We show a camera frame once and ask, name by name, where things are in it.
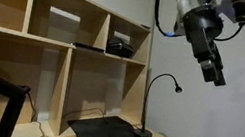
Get black gooseneck desk lamp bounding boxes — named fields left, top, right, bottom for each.
left=132, top=69, right=186, bottom=137

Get thin black lamp cable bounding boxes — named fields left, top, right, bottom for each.
left=62, top=101, right=113, bottom=128

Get thin black tripod cable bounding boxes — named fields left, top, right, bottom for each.
left=19, top=91, right=56, bottom=137

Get thin flat black item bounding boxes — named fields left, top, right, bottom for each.
left=73, top=41, right=106, bottom=53

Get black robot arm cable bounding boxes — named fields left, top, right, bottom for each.
left=149, top=0, right=245, bottom=51

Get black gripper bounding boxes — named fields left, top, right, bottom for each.
left=171, top=4, right=240, bottom=89

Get black bag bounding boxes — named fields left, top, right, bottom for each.
left=105, top=36, right=136, bottom=60

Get light wooden shelf unit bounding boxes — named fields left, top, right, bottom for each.
left=0, top=0, right=164, bottom=137

